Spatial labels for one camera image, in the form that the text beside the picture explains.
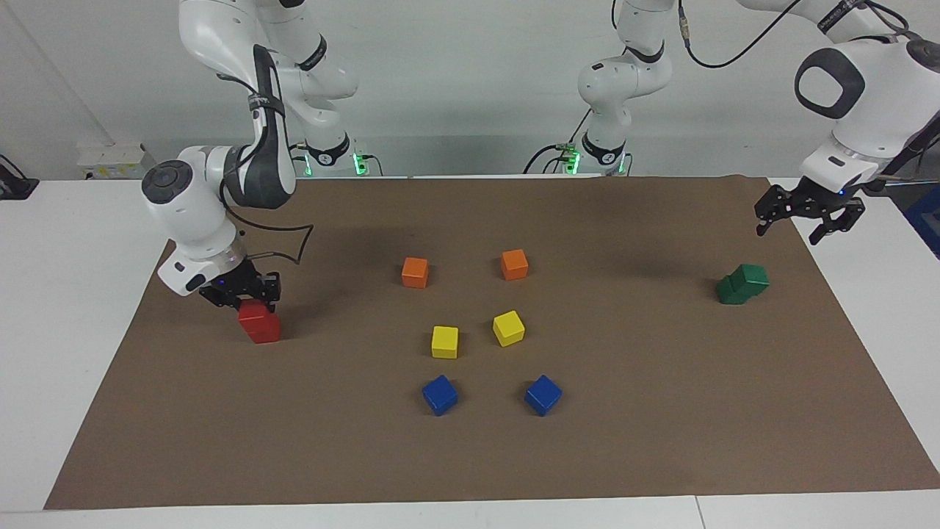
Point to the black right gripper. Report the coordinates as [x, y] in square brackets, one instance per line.
[246, 283]

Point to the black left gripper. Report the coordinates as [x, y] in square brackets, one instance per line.
[819, 198]

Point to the red wooden cube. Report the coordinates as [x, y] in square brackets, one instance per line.
[257, 314]
[264, 335]

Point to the green wooden cube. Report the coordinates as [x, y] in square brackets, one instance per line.
[729, 292]
[753, 278]

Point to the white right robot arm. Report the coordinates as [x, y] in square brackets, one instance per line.
[187, 213]

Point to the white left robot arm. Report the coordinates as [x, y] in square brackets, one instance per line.
[874, 103]

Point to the blue bin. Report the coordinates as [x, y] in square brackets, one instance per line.
[927, 220]

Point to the black stand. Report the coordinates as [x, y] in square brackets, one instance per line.
[922, 139]

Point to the orange wooden cube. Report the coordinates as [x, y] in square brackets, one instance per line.
[514, 264]
[415, 272]

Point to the white power strip box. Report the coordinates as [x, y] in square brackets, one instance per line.
[117, 160]

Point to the yellow wooden cube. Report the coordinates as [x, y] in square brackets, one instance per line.
[509, 328]
[444, 342]

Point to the blue wooden cube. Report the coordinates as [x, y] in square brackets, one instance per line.
[440, 395]
[543, 395]

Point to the brown paper mat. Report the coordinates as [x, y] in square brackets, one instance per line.
[470, 455]

